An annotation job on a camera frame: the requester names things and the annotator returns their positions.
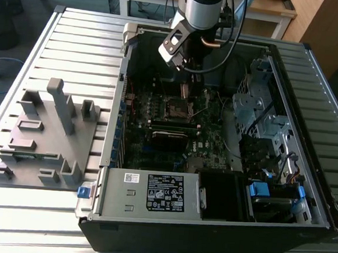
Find silver drive cage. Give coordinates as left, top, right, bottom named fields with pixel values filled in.
left=227, top=46, right=303, bottom=160

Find green RAM stick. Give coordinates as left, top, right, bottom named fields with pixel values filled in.
left=11, top=151, right=46, bottom=162

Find silver CPU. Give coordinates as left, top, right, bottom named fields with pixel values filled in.
left=179, top=82, right=190, bottom=100

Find black graphics card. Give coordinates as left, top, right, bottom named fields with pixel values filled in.
left=150, top=129, right=190, bottom=152

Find grey case release latch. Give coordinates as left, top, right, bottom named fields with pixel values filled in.
left=120, top=22, right=145, bottom=56

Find blue disk carrier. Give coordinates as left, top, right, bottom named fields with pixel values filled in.
left=248, top=181, right=271, bottom=198

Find grey parts rack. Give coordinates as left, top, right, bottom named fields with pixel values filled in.
left=0, top=74, right=104, bottom=193

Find black office chair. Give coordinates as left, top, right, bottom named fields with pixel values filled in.
left=0, top=0, right=26, bottom=53

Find green motherboard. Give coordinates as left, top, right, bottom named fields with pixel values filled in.
left=118, top=80, right=250, bottom=180

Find black PC case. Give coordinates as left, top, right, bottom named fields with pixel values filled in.
left=71, top=19, right=338, bottom=253

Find light blue cable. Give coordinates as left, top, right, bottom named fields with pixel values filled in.
left=0, top=56, right=26, bottom=97

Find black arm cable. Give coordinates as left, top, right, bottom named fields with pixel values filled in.
left=187, top=0, right=250, bottom=79
left=217, top=0, right=238, bottom=49

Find silver power supply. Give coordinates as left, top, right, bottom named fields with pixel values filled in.
left=90, top=165, right=210, bottom=226

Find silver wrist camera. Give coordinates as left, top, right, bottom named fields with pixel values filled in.
left=156, top=26, right=195, bottom=73

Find chipset heat sink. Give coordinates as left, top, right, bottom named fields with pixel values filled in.
left=186, top=156, right=205, bottom=174

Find black hard disk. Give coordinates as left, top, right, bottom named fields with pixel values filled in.
left=249, top=194, right=298, bottom=225

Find wooden desk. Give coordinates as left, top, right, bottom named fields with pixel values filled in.
left=0, top=0, right=299, bottom=41

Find black drive cable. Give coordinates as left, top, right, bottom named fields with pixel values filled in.
left=246, top=98, right=276, bottom=138

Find CPU socket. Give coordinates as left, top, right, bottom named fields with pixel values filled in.
left=162, top=94, right=196, bottom=124

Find blue case latch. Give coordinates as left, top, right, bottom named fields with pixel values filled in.
left=76, top=186, right=91, bottom=199

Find RAM slot black clips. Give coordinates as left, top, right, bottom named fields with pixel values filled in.
left=152, top=117, right=198, bottom=126
left=151, top=123, right=198, bottom=131

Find wooden cabinet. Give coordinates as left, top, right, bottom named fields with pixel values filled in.
left=280, top=0, right=338, bottom=81

